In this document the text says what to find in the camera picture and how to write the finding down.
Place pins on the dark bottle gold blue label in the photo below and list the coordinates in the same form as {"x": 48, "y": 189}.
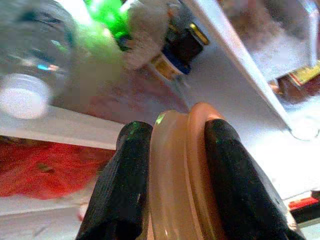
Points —
{"x": 182, "y": 47}

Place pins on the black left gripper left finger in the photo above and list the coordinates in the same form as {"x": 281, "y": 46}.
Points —
{"x": 117, "y": 187}

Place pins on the red snack bag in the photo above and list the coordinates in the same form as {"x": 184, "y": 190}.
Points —
{"x": 37, "y": 170}

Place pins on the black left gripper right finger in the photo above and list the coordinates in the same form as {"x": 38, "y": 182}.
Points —
{"x": 240, "y": 180}

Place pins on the green snack pack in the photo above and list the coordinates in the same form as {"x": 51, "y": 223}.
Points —
{"x": 107, "y": 20}

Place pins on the clear bottle white cap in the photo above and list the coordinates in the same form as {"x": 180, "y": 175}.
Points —
{"x": 22, "y": 97}

